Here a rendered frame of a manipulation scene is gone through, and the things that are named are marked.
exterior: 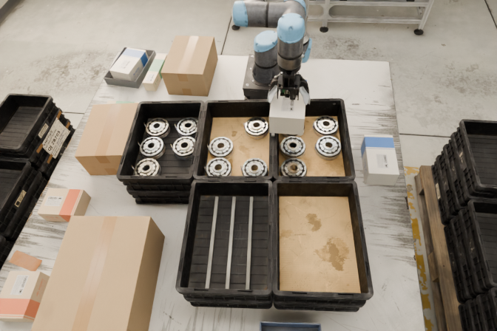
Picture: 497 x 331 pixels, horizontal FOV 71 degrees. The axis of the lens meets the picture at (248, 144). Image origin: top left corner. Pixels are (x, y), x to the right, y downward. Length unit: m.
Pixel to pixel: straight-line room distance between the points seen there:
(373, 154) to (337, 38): 1.97
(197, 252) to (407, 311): 0.75
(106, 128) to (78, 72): 1.88
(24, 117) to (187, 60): 1.16
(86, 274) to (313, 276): 0.75
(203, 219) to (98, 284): 0.40
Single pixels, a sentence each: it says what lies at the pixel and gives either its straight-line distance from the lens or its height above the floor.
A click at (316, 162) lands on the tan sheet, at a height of 0.83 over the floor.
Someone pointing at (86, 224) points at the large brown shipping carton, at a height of 0.90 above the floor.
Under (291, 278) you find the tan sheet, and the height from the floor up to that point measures 0.83.
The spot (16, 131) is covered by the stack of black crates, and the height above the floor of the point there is 0.49.
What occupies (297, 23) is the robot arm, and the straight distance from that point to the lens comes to 1.01.
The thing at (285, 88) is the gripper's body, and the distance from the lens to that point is 1.13.
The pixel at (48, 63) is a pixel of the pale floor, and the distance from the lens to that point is 3.80.
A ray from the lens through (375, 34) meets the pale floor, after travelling 3.49.
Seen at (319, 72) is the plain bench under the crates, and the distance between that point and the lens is 2.00.
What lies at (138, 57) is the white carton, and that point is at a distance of 2.10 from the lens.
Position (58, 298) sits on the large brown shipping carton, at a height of 0.90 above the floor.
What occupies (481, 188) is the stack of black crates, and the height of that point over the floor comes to 0.59.
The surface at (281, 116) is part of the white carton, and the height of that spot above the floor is 1.13.
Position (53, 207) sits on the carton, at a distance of 1.68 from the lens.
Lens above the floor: 2.05
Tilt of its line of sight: 54 degrees down
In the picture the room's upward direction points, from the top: 7 degrees counter-clockwise
